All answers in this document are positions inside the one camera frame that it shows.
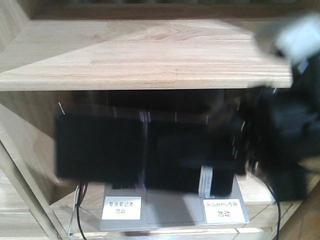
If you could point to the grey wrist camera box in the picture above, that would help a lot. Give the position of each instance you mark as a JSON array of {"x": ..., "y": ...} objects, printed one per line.
[{"x": 295, "y": 37}]

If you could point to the low wooden shelf unit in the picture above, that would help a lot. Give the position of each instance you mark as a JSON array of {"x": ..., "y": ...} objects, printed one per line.
[{"x": 48, "y": 51}]

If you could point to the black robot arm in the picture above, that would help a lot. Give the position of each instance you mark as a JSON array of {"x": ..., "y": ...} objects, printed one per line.
[{"x": 306, "y": 75}]

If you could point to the silver laptop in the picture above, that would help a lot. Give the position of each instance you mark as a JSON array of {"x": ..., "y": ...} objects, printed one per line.
[{"x": 139, "y": 209}]

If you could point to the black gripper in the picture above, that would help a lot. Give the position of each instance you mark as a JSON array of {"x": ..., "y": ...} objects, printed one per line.
[{"x": 278, "y": 129}]

